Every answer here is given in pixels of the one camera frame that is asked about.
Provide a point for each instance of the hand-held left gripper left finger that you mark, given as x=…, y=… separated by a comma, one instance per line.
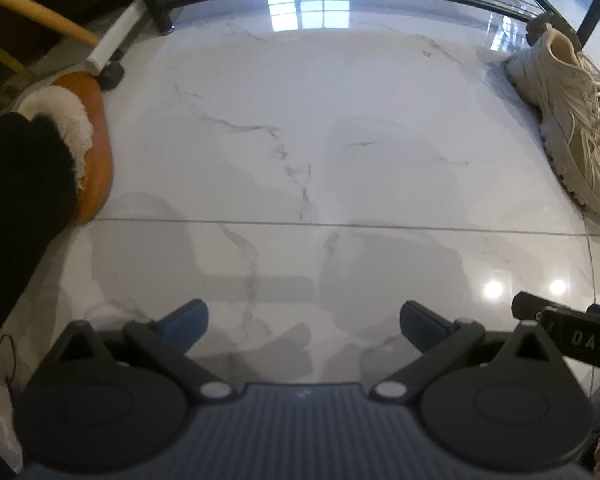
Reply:
x=187, y=319

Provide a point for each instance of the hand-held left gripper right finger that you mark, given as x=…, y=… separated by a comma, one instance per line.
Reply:
x=421, y=326

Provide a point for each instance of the black metal shoe rack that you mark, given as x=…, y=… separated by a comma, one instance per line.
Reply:
x=157, y=0

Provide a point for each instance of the brown fur-lined slipper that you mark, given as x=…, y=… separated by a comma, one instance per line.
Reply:
x=97, y=160

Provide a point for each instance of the cream chunky sneaker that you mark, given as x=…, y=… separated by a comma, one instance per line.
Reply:
x=575, y=125

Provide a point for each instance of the person's black trouser leg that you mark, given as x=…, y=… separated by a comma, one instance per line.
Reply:
x=15, y=210

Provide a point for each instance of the white bar with black casters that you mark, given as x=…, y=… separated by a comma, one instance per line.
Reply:
x=112, y=40

